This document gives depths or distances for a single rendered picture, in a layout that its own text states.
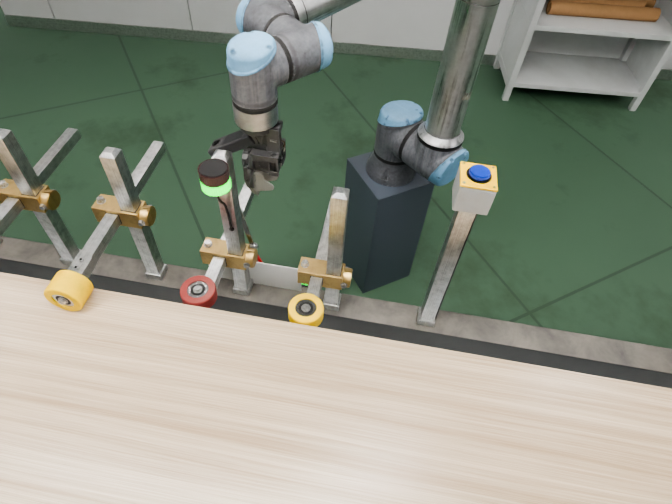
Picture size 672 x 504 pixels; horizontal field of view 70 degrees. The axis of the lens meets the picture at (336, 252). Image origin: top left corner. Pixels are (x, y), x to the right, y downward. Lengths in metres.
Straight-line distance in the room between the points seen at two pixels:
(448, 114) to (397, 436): 0.95
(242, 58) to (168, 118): 2.32
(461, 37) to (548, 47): 2.59
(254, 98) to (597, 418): 0.91
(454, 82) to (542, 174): 1.68
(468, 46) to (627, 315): 1.59
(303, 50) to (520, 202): 2.03
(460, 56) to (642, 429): 0.98
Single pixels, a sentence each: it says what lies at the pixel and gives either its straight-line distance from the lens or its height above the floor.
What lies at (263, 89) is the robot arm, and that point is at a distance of 0.96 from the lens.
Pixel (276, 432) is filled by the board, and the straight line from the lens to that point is 0.97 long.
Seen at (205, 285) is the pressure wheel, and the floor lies 0.90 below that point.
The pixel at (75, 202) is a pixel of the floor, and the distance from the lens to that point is 2.82.
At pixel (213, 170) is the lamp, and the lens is 0.99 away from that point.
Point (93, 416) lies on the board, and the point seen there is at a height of 0.90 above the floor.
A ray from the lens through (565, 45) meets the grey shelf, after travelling 4.02.
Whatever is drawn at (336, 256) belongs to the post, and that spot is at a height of 0.93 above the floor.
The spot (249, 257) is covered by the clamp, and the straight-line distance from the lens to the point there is 1.23.
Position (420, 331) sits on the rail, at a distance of 1.33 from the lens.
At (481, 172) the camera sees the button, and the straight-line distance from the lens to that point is 0.95.
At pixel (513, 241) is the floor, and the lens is 2.62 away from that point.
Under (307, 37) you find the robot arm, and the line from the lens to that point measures 1.01.
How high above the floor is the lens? 1.82
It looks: 51 degrees down
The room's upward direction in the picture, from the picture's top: 5 degrees clockwise
